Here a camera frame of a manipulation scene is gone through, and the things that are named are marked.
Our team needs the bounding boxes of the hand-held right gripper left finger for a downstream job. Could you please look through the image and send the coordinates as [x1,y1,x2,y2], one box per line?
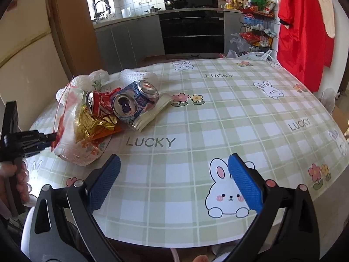
[22,154,123,262]

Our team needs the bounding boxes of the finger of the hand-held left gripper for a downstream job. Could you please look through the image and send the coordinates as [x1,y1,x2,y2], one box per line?
[38,132,59,153]

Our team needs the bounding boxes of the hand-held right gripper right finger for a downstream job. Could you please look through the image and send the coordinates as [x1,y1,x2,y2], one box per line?
[226,153,319,262]

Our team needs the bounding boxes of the flowered hook blister pack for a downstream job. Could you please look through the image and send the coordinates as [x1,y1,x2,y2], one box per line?
[52,76,113,167]

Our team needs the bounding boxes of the orange snack wrapper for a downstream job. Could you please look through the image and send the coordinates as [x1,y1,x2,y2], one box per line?
[90,122,124,143]

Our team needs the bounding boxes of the crushed red can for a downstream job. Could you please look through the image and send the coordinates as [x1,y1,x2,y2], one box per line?
[85,87,123,117]

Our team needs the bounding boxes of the pale carton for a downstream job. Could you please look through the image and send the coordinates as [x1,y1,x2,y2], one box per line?
[129,94,174,131]

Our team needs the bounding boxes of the crushed blue can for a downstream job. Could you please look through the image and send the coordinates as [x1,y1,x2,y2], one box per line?
[110,80,160,124]

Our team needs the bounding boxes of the person's left hand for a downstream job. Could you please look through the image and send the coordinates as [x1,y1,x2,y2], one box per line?
[0,160,32,208]

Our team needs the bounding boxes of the crumpled white plastic bag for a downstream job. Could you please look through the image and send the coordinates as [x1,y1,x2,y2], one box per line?
[56,69,110,101]

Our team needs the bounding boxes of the cream refrigerator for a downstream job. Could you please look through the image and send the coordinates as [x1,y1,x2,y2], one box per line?
[0,0,74,142]

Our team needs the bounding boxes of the green checked rabbit tablecloth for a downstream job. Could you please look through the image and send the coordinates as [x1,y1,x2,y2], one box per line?
[27,59,349,249]

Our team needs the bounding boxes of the white lace cloth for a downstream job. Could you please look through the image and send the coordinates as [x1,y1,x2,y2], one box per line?
[118,69,159,84]

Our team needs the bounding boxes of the brown cardboard box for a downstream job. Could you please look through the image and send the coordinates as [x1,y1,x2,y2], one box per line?
[331,106,349,135]

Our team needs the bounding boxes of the wooden partition panel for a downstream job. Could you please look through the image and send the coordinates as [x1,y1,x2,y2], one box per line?
[45,0,103,75]

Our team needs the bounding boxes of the grey base cabinets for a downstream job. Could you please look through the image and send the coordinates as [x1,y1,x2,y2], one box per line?
[94,14,166,66]

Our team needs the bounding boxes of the clear plastic bag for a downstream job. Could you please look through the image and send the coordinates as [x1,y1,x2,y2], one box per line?
[230,33,247,53]

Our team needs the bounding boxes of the steel kitchen faucet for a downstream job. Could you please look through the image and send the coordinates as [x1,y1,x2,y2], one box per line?
[93,0,112,20]

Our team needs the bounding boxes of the narrow grey base cabinet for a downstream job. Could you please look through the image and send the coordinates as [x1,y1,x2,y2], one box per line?
[224,9,246,53]

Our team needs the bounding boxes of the black built-in stove oven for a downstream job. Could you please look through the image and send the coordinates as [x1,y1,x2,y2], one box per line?
[158,8,226,55]

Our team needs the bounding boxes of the red apron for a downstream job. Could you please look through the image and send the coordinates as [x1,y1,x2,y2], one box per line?
[277,0,336,93]

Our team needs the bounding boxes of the black wok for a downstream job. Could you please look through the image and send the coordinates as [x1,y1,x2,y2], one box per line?
[164,0,189,9]

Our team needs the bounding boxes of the white handled plastic bag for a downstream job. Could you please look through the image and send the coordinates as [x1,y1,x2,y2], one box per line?
[240,50,273,61]

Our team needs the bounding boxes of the black wire snack rack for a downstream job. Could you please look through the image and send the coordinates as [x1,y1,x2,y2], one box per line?
[238,0,279,55]

